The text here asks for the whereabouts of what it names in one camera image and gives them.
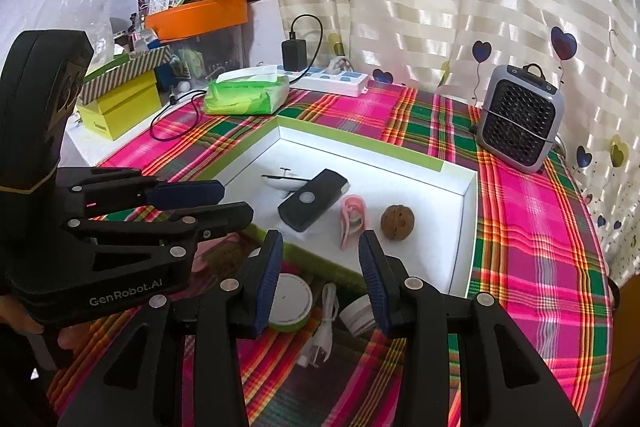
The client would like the brown walnut ball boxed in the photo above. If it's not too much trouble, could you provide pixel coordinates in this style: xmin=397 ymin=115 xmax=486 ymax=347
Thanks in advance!
xmin=202 ymin=236 xmax=259 ymax=285
xmin=381 ymin=205 xmax=416 ymax=241

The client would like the white round plug device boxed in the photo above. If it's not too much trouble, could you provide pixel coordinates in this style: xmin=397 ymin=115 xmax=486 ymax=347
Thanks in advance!
xmin=338 ymin=295 xmax=375 ymax=337

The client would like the white usb cable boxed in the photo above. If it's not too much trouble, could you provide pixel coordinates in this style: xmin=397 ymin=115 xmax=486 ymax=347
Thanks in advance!
xmin=296 ymin=282 xmax=340 ymax=369

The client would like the black white mouse device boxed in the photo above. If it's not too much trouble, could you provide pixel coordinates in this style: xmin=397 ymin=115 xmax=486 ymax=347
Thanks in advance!
xmin=260 ymin=168 xmax=309 ymax=199

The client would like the green cup white lid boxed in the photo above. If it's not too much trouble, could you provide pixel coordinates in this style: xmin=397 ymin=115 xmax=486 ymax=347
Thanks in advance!
xmin=269 ymin=273 xmax=314 ymax=333

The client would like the black rectangular doorbell device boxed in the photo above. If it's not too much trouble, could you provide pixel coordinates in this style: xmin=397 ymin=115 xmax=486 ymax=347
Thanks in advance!
xmin=278 ymin=169 xmax=349 ymax=232

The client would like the person's left hand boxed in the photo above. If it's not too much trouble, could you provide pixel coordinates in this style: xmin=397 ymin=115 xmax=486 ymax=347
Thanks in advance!
xmin=0 ymin=296 xmax=91 ymax=349

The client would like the yellow cardboard box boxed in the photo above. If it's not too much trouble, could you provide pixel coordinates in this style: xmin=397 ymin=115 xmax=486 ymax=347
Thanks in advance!
xmin=77 ymin=70 xmax=162 ymax=141

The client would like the pink plaid tablecloth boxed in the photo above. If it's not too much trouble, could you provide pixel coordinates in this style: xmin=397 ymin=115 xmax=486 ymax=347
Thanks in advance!
xmin=46 ymin=81 xmax=615 ymax=427

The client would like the striped gift box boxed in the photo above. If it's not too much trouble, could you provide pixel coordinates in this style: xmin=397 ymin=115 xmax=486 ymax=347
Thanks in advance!
xmin=77 ymin=46 xmax=171 ymax=105

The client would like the green tissue pack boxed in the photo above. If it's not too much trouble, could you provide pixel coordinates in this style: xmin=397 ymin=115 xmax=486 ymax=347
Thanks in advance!
xmin=203 ymin=66 xmax=290 ymax=116

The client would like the green white cardboard box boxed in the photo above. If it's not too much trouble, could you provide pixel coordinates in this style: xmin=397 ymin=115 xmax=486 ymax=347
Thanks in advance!
xmin=199 ymin=117 xmax=478 ymax=297

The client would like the orange lidded storage bin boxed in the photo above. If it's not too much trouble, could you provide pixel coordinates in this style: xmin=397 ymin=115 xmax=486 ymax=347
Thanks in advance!
xmin=144 ymin=0 xmax=248 ymax=70

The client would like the black power adapter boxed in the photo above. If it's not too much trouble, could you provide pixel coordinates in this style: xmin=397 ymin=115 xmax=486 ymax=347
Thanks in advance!
xmin=281 ymin=38 xmax=308 ymax=72

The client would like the clear plastic bag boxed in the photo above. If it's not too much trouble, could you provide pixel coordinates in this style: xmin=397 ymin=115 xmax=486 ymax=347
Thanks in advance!
xmin=56 ymin=0 xmax=114 ymax=72

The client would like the white power strip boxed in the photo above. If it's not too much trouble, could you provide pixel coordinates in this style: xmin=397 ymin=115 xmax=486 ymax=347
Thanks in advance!
xmin=293 ymin=67 xmax=369 ymax=98

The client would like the grey mini space heater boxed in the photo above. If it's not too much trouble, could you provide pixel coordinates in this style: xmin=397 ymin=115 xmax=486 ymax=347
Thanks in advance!
xmin=476 ymin=64 xmax=565 ymax=173

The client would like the heart pattern striped curtain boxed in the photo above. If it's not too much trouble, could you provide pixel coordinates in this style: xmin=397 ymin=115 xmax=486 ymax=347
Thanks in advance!
xmin=278 ymin=0 xmax=639 ymax=285

